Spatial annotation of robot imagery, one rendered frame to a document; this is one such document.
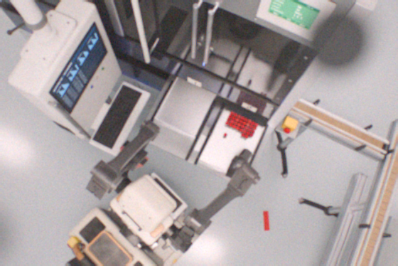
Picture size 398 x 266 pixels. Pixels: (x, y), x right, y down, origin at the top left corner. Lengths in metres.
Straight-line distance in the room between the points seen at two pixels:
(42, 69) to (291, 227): 2.24
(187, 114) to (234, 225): 1.15
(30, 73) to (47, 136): 1.65
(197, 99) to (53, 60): 0.93
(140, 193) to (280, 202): 1.69
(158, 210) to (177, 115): 0.76
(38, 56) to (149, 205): 0.78
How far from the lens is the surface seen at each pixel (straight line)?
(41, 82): 1.59
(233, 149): 2.08
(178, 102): 2.14
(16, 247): 3.21
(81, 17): 1.68
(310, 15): 1.17
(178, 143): 2.07
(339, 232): 2.56
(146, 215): 1.53
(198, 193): 2.91
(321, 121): 2.16
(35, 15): 1.47
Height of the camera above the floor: 2.89
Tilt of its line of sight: 75 degrees down
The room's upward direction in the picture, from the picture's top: 8 degrees clockwise
